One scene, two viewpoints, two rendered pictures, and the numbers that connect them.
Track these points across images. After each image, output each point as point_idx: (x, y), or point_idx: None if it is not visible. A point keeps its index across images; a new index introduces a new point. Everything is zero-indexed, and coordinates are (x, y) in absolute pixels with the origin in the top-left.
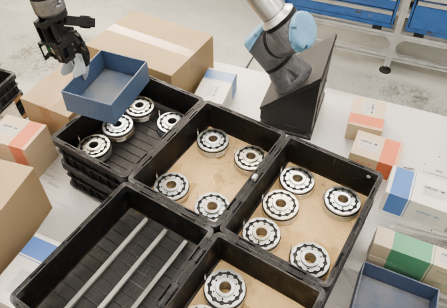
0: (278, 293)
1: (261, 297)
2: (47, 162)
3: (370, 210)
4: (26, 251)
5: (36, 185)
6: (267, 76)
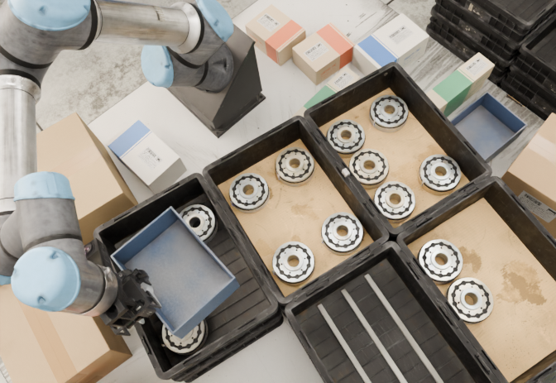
0: (455, 216)
1: (454, 232)
2: None
3: None
4: None
5: None
6: (144, 88)
